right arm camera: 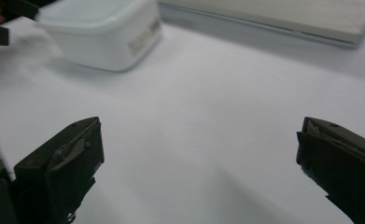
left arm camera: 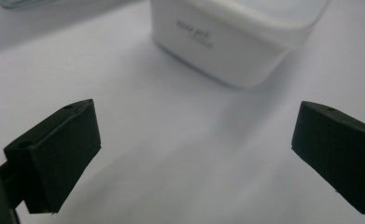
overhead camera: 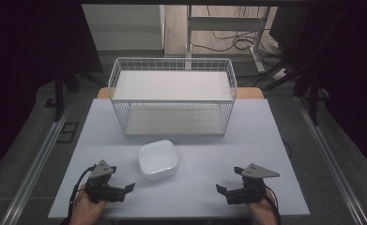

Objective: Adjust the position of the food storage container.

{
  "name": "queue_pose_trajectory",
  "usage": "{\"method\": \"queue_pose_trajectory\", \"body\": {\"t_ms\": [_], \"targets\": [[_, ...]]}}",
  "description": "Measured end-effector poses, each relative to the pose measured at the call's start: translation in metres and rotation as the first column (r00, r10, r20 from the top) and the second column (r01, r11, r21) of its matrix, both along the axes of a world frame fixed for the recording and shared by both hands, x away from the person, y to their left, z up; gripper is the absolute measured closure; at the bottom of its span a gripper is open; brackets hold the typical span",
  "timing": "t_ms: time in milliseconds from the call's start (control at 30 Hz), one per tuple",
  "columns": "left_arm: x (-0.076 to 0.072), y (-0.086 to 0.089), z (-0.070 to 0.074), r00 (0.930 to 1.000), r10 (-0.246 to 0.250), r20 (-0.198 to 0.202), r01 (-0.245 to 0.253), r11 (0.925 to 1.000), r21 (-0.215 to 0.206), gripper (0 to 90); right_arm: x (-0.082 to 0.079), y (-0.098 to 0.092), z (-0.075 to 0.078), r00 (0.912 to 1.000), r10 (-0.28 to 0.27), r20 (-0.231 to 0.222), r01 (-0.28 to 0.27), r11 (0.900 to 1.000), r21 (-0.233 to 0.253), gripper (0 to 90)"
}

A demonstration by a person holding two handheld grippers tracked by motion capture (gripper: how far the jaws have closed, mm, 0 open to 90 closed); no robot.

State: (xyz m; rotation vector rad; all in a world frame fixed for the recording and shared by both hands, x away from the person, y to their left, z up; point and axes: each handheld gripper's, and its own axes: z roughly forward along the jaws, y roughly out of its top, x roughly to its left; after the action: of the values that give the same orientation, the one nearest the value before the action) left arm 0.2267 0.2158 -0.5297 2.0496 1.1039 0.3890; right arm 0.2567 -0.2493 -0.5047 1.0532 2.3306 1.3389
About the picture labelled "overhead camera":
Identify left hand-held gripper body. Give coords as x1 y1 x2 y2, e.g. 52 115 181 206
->
84 159 128 204

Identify white square bowl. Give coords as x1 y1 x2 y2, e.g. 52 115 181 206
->
137 139 178 181

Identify person's left hand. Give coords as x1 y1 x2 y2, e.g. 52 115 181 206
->
69 184 108 225

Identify white cabinet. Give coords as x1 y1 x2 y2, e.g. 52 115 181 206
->
82 4 166 52

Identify wooden table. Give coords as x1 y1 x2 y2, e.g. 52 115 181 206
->
96 86 265 100

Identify person's right hand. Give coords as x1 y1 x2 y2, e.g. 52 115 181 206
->
246 194 279 225

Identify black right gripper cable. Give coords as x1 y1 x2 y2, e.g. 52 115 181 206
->
265 186 282 225

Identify aluminium rail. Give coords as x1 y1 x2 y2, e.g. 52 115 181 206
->
294 95 367 225
0 96 76 225

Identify white wire shelf rack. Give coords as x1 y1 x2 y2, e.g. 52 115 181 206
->
107 57 237 137

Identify black stand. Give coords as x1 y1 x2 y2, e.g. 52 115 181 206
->
293 62 329 127
53 72 81 123

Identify white power strip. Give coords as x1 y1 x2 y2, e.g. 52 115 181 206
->
273 67 288 81

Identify pale table cover sheet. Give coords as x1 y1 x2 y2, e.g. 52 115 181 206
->
48 97 311 219

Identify white metal desk frame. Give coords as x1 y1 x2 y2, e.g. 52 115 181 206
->
185 4 271 74

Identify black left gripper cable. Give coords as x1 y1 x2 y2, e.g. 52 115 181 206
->
67 163 97 219

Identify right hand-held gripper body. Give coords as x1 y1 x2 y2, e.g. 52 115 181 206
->
226 162 281 205

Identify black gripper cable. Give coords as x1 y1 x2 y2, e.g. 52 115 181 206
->
265 186 282 225
67 163 97 219

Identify black floor cables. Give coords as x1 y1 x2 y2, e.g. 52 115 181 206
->
191 5 285 54

